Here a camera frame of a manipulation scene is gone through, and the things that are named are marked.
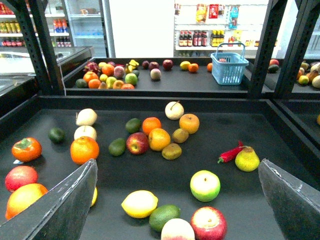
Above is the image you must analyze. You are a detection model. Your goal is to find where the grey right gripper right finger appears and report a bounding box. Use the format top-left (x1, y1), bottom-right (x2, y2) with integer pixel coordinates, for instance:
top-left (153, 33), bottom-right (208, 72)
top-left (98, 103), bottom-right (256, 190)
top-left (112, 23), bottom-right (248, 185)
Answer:
top-left (258, 159), bottom-right (320, 240)

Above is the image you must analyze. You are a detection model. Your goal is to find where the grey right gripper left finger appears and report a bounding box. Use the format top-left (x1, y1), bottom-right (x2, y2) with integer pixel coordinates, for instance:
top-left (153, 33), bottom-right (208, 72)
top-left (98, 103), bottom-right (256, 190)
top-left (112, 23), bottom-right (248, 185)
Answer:
top-left (0, 159), bottom-right (98, 240)

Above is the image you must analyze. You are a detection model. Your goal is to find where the yellow lemon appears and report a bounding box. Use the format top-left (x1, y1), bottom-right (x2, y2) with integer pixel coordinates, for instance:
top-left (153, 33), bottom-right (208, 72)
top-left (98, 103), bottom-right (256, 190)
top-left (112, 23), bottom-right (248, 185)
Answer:
top-left (121, 190), bottom-right (159, 219)

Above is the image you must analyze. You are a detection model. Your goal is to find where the orange far shelf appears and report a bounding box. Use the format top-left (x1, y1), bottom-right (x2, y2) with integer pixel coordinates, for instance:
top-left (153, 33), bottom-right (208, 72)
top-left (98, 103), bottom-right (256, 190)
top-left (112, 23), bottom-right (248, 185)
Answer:
top-left (188, 63), bottom-right (199, 73)

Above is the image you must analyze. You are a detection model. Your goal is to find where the yellow lemon far shelf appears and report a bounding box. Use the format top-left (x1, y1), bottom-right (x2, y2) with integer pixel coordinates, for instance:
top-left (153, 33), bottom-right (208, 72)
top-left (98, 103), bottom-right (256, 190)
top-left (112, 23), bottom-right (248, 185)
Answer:
top-left (179, 61), bottom-right (191, 71)

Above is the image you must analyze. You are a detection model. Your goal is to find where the orange yellow mango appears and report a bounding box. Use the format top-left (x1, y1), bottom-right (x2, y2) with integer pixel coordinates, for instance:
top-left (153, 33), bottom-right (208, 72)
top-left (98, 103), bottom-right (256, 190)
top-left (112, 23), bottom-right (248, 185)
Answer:
top-left (5, 183), bottom-right (48, 220)

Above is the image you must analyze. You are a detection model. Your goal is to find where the red peach left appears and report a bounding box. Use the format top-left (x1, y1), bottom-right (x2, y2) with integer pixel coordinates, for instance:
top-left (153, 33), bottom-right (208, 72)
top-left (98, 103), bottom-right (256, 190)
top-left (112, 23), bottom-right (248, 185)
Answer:
top-left (4, 165), bottom-right (38, 193)

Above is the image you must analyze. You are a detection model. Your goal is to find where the yellow pear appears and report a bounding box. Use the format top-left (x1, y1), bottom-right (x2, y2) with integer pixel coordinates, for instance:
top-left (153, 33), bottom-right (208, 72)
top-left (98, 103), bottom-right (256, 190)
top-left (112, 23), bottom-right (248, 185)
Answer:
top-left (235, 146), bottom-right (260, 173)

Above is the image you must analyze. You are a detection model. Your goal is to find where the large orange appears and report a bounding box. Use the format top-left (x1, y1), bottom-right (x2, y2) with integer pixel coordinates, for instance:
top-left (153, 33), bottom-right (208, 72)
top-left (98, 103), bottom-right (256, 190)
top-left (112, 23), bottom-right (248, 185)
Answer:
top-left (70, 136), bottom-right (100, 165)

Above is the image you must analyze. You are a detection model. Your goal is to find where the orange persimmon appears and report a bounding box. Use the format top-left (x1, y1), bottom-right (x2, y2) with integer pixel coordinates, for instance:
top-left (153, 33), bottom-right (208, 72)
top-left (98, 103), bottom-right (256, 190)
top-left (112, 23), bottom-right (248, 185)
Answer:
top-left (11, 137), bottom-right (42, 163)

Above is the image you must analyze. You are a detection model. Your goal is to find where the dark green lime left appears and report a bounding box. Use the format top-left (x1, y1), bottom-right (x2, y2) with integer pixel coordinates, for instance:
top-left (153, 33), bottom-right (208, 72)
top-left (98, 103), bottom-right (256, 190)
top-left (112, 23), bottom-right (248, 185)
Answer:
top-left (48, 127), bottom-right (65, 144)

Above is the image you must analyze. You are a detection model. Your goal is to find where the red chili pepper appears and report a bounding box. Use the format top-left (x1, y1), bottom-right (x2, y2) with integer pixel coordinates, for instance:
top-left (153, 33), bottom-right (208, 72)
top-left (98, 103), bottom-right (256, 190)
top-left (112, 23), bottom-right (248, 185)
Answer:
top-left (217, 140), bottom-right (244, 164)

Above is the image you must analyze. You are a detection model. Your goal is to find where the white pear front left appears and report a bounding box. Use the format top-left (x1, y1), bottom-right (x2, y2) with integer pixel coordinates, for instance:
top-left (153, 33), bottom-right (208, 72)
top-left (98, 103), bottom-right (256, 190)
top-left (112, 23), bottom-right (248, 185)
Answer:
top-left (73, 125), bottom-right (97, 141)

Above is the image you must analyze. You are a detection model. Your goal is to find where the green avocado middle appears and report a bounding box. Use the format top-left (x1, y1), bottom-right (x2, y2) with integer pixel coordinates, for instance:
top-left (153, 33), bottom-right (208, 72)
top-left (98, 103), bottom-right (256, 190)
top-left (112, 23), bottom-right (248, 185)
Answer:
top-left (108, 138), bottom-right (126, 157)

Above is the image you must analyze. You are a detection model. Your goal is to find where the green avocado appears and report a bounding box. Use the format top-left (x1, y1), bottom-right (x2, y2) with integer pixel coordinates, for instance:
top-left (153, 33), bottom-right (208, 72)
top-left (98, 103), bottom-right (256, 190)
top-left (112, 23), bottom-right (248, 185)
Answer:
top-left (149, 204), bottom-right (181, 232)
top-left (108, 138), bottom-right (126, 157)

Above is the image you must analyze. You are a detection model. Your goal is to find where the red apple front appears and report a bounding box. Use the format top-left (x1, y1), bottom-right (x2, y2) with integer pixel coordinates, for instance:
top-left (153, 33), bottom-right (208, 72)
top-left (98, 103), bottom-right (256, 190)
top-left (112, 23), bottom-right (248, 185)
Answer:
top-left (190, 206), bottom-right (228, 240)

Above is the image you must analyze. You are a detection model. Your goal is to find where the green apple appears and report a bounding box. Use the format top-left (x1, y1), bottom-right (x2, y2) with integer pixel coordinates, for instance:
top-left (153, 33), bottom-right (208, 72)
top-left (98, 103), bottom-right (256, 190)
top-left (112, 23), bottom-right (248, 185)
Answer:
top-left (124, 73), bottom-right (138, 86)
top-left (189, 170), bottom-right (221, 203)

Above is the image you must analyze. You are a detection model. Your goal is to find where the green avocado front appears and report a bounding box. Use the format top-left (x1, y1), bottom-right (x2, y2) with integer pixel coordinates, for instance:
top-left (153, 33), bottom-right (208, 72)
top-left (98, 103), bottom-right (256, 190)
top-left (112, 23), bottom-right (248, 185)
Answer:
top-left (149, 204), bottom-right (181, 232)

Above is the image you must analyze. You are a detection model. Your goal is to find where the white pear back left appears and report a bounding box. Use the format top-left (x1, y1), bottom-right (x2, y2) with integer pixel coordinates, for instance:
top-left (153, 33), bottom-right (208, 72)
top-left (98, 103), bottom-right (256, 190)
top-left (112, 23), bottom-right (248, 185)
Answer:
top-left (75, 108), bottom-right (98, 126)

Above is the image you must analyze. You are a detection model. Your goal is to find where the red apple middle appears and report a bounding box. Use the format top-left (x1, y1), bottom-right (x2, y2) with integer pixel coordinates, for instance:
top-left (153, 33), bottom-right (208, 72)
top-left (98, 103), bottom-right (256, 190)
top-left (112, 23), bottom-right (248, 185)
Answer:
top-left (126, 132), bottom-right (149, 155)

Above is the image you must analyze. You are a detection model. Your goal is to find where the green lime middle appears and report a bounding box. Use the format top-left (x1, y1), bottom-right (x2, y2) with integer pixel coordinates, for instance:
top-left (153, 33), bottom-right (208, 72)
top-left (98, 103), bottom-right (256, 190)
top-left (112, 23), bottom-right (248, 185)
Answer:
top-left (125, 118), bottom-right (142, 134)

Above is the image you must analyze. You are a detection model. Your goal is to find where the pale pink peach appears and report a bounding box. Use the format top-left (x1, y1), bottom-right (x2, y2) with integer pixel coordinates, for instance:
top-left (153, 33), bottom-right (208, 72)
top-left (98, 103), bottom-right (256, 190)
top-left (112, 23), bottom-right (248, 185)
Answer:
top-left (160, 218), bottom-right (195, 240)

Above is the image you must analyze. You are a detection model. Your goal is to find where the yellow orange apple front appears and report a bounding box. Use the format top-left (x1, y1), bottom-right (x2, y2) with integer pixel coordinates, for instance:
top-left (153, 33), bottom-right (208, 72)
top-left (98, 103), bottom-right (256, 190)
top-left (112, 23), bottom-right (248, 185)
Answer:
top-left (148, 128), bottom-right (171, 151)

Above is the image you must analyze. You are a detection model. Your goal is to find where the yellow orange apple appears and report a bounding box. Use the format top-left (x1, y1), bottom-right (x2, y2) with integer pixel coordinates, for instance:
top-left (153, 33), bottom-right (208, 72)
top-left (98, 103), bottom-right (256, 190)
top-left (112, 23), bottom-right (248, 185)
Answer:
top-left (148, 128), bottom-right (171, 151)
top-left (179, 113), bottom-right (200, 134)

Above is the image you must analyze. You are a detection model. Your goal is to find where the orange tangerine middle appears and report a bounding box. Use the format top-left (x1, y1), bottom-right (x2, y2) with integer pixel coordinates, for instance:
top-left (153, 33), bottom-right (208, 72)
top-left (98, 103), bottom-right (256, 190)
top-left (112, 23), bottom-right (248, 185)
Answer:
top-left (142, 116), bottom-right (162, 136)

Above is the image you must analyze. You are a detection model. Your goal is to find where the kiwi front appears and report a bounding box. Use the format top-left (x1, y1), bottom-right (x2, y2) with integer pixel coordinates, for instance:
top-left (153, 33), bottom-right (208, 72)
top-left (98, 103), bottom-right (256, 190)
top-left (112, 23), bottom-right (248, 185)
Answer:
top-left (161, 143), bottom-right (182, 161)

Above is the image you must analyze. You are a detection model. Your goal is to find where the kiwi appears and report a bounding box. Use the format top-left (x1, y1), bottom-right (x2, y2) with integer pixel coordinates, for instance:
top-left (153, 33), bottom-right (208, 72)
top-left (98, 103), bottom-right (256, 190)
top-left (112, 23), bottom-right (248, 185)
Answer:
top-left (172, 128), bottom-right (189, 144)
top-left (161, 143), bottom-right (182, 161)

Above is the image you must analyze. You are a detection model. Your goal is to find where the yellow orange apple back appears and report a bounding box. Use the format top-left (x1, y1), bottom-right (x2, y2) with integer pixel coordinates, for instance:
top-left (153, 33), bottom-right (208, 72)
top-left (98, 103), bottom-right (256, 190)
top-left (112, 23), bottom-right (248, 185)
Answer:
top-left (179, 113), bottom-right (200, 134)

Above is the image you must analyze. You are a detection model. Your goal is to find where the kiwi back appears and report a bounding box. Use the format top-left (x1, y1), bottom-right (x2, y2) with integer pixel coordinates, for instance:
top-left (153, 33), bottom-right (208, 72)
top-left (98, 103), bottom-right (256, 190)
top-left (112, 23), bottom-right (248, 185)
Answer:
top-left (172, 128), bottom-right (189, 144)

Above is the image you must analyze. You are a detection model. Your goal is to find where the green apple far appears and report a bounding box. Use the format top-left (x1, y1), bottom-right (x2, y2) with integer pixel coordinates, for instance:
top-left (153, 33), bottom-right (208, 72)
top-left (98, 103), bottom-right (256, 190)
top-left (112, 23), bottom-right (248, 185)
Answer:
top-left (124, 73), bottom-right (138, 86)

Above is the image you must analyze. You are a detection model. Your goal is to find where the white pear with stem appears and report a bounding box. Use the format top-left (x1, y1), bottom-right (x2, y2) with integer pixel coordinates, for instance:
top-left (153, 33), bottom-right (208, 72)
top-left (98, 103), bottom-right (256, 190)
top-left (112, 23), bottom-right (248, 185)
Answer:
top-left (164, 101), bottom-right (185, 120)

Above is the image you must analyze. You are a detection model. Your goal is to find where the small blue basket far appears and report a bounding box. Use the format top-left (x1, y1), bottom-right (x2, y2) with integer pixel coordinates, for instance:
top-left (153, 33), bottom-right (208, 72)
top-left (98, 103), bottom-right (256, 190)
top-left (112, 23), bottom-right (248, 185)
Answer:
top-left (210, 42), bottom-right (249, 86)

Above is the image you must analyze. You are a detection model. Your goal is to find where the yellow banana bunch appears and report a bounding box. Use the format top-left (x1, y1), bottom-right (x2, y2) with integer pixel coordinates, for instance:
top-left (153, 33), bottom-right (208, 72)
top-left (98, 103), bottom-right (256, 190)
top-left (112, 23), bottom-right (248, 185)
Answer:
top-left (124, 59), bottom-right (140, 74)

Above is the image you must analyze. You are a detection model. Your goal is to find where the pink green peach far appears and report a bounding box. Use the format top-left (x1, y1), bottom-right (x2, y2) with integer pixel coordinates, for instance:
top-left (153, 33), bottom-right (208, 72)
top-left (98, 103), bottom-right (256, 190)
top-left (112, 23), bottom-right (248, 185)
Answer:
top-left (150, 68), bottom-right (162, 81)

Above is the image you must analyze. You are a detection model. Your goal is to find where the dark red apple far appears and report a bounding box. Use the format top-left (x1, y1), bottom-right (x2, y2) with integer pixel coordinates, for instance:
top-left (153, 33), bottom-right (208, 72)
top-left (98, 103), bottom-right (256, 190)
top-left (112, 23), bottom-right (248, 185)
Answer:
top-left (162, 59), bottom-right (174, 71)

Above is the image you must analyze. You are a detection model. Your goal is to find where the black shelf frame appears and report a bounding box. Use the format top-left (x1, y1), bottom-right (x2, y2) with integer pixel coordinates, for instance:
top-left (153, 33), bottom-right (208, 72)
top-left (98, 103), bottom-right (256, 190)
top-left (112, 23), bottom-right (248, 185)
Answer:
top-left (0, 0), bottom-right (320, 181)

